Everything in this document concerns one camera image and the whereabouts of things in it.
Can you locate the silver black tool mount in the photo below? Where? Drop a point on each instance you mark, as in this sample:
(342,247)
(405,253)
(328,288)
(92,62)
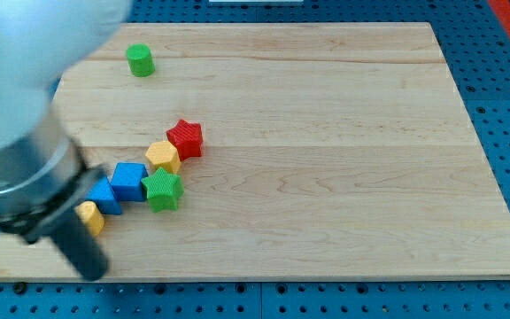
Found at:
(43,176)

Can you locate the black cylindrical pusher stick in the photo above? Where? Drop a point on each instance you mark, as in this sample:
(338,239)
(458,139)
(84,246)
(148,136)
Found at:
(72,237)

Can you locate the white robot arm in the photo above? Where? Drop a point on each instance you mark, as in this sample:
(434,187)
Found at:
(39,40)

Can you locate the yellow hexagon block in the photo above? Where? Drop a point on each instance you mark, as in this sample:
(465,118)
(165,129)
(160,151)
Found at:
(163,155)

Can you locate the wooden board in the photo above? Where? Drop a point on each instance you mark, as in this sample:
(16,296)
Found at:
(333,152)

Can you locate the yellow cylinder block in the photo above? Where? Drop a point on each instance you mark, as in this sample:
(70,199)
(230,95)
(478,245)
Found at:
(91,217)

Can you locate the blue triangle block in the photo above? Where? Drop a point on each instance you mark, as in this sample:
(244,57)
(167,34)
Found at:
(104,197)

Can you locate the blue cube block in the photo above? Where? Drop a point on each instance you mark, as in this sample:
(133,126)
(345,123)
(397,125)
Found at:
(126,181)

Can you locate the green star block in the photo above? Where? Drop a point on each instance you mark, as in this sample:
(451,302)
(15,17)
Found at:
(163,190)

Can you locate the red star block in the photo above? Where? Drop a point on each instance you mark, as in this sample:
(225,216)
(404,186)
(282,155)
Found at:
(187,138)

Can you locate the green cylinder block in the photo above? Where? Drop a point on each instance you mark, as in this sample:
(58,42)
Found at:
(140,60)

